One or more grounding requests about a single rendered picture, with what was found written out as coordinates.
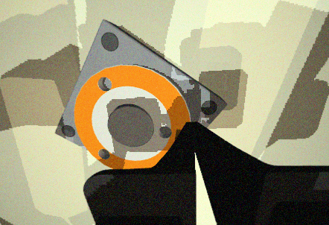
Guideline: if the orange round plate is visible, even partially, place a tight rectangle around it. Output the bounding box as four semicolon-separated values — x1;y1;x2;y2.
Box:
74;64;191;169

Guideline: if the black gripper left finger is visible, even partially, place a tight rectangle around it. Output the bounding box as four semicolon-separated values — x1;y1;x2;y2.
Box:
83;122;197;225

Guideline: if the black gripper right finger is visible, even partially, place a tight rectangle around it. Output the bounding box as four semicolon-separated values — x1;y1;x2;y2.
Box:
192;121;329;225

